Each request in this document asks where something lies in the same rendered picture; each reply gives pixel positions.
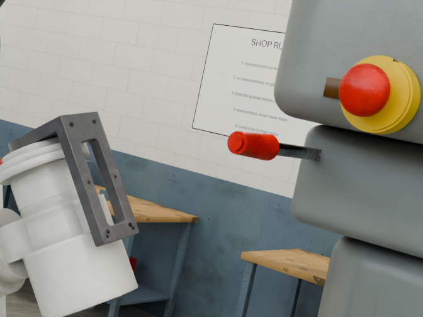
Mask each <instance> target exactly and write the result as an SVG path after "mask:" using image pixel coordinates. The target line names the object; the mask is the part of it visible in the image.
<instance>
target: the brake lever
mask: <svg viewBox="0 0 423 317"><path fill-rule="evenodd" d="M227 146H228V149H229V150H230V151H231V152H232V153H233V154H236V155H241V156H245V157H250V158H254V159H259V160H266V161H268V160H272V159H274V158H275V157H276V156H277V155H278V156H284V157H292V158H297V159H306V160H314V161H317V162H319V161H320V155H321V152H322V150H321V149H317V148H311V147H304V146H299V145H292V144H288V143H280V142H279V141H278V139H277V138H276V137H275V136H274V135H272V134H267V133H253V132H245V131H235V132H233V133H232V134H231V135H230V136H229V138H228V140H227Z"/></svg>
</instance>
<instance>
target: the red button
mask: <svg viewBox="0 0 423 317"><path fill-rule="evenodd" d="M389 96H390V81H389V79H388V76H387V75H386V73H385V72H384V71H383V70H382V69H381V68H379V67H377V66H375V65H373V64H358V65H355V66H354V67H352V68H350V69H349V70H348V71H347V72H346V73H345V74H344V76H343V77H342V79H341V82H340V84H339V99H340V102H341V104H342V106H343V107H344V109H345V110H346V111H347V112H348V113H351V114H353V115H355V116H359V117H368V116H373V115H374V114H376V113H378V112H379V111H381V110H382V109H383V108H384V106H385V105H386V103H387V101H388V99H389Z"/></svg>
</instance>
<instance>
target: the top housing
mask: <svg viewBox="0 0 423 317"><path fill-rule="evenodd" d="M375 55H384V56H387V57H391V58H394V59H395V60H398V61H400V62H402V63H404V64H405V65H407V66H408V67H410V68H411V70H412V71H413V72H414V74H415V75H416V77H417V79H418V81H419V85H420V103H419V107H418V109H417V112H416V114H415V115H414V117H413V118H412V120H411V121H410V122H409V123H408V124H407V125H406V126H404V127H403V128H402V129H400V130H398V131H396V132H394V133H390V134H386V135H379V134H374V133H369V132H365V131H362V130H359V129H357V128H356V127H355V126H353V125H352V124H350V122H349V121H348V120H347V118H346V117H345V116H344V113H343V111H342V108H341V102H340V99H336V98H331V97H325V96H323V94H324V89H325V83H326V80H327V77H330V78H335V79H342V77H343V76H344V74H345V73H346V72H347V71H348V70H349V69H350V68H352V67H353V66H354V65H355V64H356V63H358V62H359V61H361V60H362V59H364V58H367V57H371V56H375ZM274 99H275V102H276V104H277V105H278V107H279V109H280V110H281V111H282V112H284V113H285V114H286V115H288V116H291V117H293V118H297V119H300V120H305V121H311V122H314V123H320V124H323V125H328V126H334V127H338V128H343V129H347V130H352V131H358V132H362V133H368V134H372V135H377V136H383V137H387V138H392V139H396V140H402V141H406V142H412V143H417V144H421V145H423V0H292V4H291V9H290V14H289V18H288V24H287V27H286V33H285V38H284V42H283V47H282V51H281V56H280V60H279V65H278V71H277V74H276V80H275V83H274Z"/></svg>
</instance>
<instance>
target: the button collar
mask: <svg viewBox="0 0 423 317"><path fill-rule="evenodd" d="M358 64H373V65H375V66H377V67H379V68H381V69H382V70H383V71H384V72H385V73H386V75H387V76H388V79H389V81H390V96H389V99H388V101H387V103H386V105H385V106H384V108H383V109H382V110H381V111H379V112H378V113H376V114H374V115H373V116H368V117H359V116H355V115H353V114H351V113H348V112H347V111H346V110H345V109H344V107H343V106H342V104H341V108H342V111H343V113H344V116H345V117H346V118H347V120H348V121H349V122H350V124H352V125H353V126H355V127H356V128H357V129H359V130H362V131H365V132H369V133H374V134H379V135H386V134H390V133H394V132H396V131H398V130H400V129H402V128H403V127H404V126H406V125H407V124H408V123H409V122H410V121H411V120H412V118H413V117H414V115H415V114H416V112H417V109H418V107H419V103H420V85H419V81H418V79H417V77H416V75H415V74H414V72H413V71H412V70H411V68H410V67H408V66H407V65H405V64H404V63H402V62H400V61H398V60H395V59H394V58H391V57H387V56H384V55H375V56H371V57H367V58H364V59H362V60H361V61H359V62H358V63H356V64H355V65H358ZM355 65H354V66H355Z"/></svg>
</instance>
